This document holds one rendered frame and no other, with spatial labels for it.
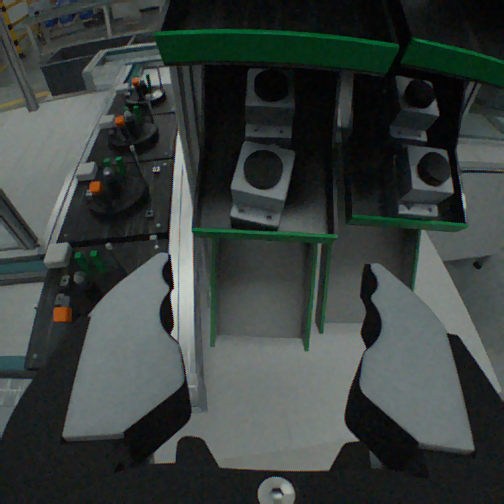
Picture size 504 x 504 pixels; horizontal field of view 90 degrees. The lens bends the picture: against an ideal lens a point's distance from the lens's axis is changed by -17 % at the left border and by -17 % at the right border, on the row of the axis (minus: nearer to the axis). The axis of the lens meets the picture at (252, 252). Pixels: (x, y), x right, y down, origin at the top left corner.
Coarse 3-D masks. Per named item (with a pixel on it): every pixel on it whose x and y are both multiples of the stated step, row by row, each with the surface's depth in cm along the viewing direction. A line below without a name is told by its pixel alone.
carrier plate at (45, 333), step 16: (160, 240) 56; (128, 256) 54; (144, 256) 54; (48, 272) 51; (64, 272) 51; (48, 288) 49; (48, 304) 47; (48, 320) 45; (32, 336) 44; (48, 336) 44; (32, 352) 42; (48, 352) 42; (32, 368) 41
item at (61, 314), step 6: (66, 300) 38; (66, 306) 37; (54, 312) 36; (60, 312) 36; (66, 312) 36; (72, 312) 38; (54, 318) 35; (60, 318) 35; (66, 318) 36; (72, 318) 38
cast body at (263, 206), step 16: (256, 144) 24; (272, 144) 28; (240, 160) 23; (256, 160) 22; (272, 160) 22; (288, 160) 23; (240, 176) 23; (256, 176) 22; (272, 176) 22; (288, 176) 23; (240, 192) 23; (256, 192) 23; (272, 192) 23; (240, 208) 26; (256, 208) 26; (272, 208) 25; (240, 224) 27; (256, 224) 26; (272, 224) 25
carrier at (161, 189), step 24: (96, 168) 69; (120, 168) 62; (144, 168) 69; (168, 168) 69; (120, 192) 61; (144, 192) 61; (168, 192) 64; (72, 216) 60; (96, 216) 59; (120, 216) 59; (144, 216) 60; (168, 216) 60; (72, 240) 56; (96, 240) 56; (120, 240) 57; (144, 240) 58
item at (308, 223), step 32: (224, 96) 32; (320, 96) 32; (224, 128) 31; (320, 128) 31; (224, 160) 30; (320, 160) 30; (224, 192) 29; (288, 192) 29; (320, 192) 29; (192, 224) 27; (224, 224) 29; (288, 224) 29; (320, 224) 29
